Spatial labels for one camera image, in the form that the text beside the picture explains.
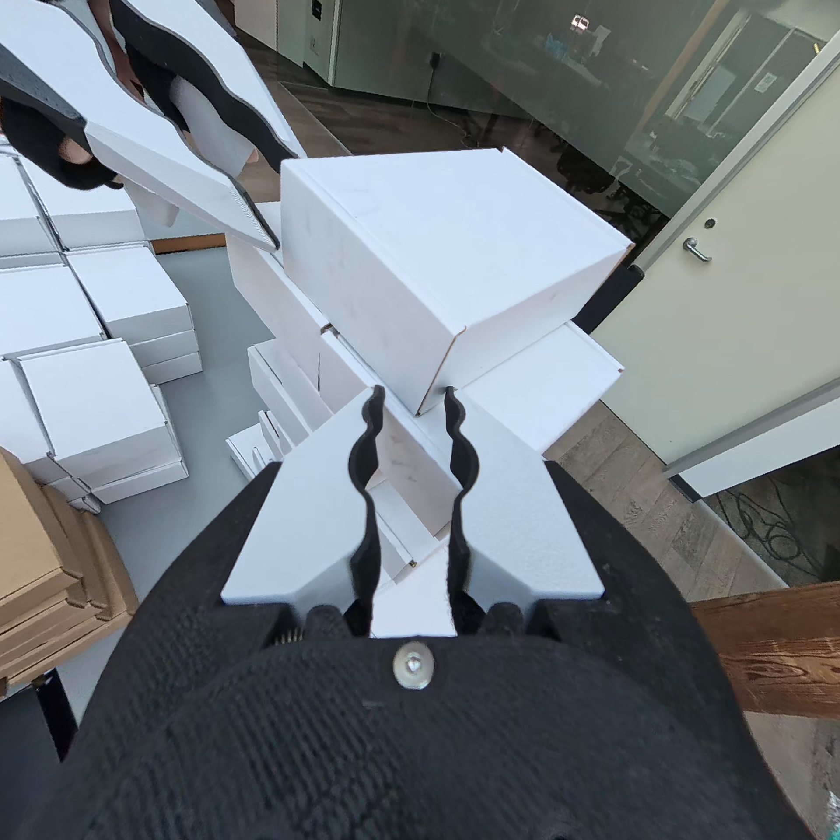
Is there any person's left hand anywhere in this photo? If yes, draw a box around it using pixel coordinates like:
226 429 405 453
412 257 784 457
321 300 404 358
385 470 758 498
88 0 147 102

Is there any wooden post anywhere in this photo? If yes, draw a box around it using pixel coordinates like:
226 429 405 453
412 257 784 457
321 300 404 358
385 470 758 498
690 581 840 723

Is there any stack of white boxes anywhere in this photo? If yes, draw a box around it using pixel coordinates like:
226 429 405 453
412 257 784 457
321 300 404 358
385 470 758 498
0 134 204 514

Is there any grey desk with wooden edge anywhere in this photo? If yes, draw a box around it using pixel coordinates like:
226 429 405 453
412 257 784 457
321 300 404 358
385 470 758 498
150 231 228 256

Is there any stack of brown cardboard boxes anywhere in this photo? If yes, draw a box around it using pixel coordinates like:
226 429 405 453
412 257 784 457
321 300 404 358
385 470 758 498
0 446 140 700

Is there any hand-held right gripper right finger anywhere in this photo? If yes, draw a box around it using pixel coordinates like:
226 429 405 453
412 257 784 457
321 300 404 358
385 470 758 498
444 385 605 636

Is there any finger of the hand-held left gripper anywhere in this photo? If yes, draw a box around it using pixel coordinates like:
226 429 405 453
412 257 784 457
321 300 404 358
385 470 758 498
110 0 307 172
0 0 281 254

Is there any cream door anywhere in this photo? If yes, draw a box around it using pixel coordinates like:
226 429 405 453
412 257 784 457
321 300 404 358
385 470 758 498
591 62 840 460

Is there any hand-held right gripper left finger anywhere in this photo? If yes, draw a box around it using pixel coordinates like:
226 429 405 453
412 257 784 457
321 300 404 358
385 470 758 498
220 385 387 636

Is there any row of white boxes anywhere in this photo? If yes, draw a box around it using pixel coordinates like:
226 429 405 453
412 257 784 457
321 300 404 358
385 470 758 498
225 340 460 639

